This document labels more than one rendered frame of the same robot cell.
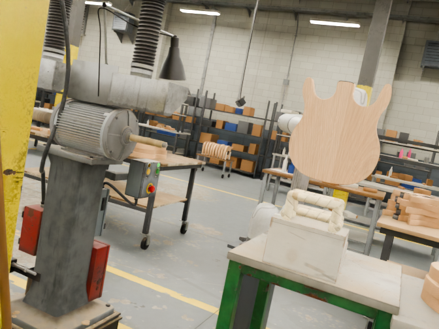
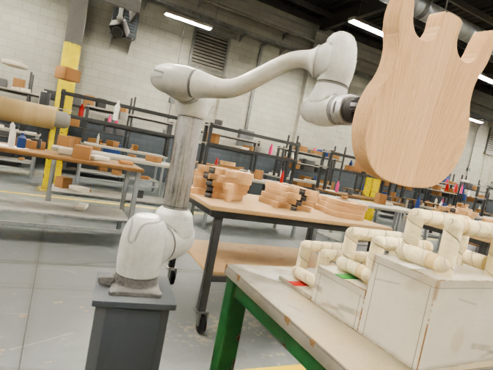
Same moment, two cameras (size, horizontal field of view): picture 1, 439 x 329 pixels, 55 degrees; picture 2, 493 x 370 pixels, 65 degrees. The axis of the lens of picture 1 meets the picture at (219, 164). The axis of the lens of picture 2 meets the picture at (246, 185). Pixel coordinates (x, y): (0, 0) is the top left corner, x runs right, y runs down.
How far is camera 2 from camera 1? 149 cm
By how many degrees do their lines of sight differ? 50
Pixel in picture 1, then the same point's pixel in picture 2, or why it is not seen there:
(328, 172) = (411, 169)
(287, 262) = (450, 355)
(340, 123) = (437, 87)
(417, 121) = (109, 88)
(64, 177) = not seen: outside the picture
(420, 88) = (109, 55)
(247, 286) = (139, 357)
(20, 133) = not seen: outside the picture
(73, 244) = not seen: outside the picture
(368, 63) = (75, 18)
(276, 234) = (441, 310)
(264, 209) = (152, 226)
